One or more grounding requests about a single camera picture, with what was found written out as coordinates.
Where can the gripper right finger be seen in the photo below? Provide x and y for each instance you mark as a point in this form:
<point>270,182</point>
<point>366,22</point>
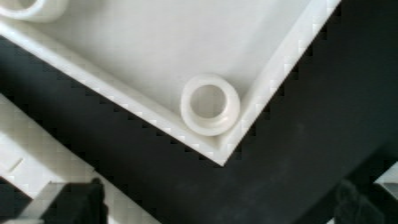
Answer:
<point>366,205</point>

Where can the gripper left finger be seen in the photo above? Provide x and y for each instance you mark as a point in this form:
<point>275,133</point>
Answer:
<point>78,207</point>

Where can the white square table top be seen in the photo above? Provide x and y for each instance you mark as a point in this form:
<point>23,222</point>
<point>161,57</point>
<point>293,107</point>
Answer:
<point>133,46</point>

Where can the white U-shaped fence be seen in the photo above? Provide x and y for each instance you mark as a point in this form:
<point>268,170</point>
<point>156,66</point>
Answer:
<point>37,163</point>

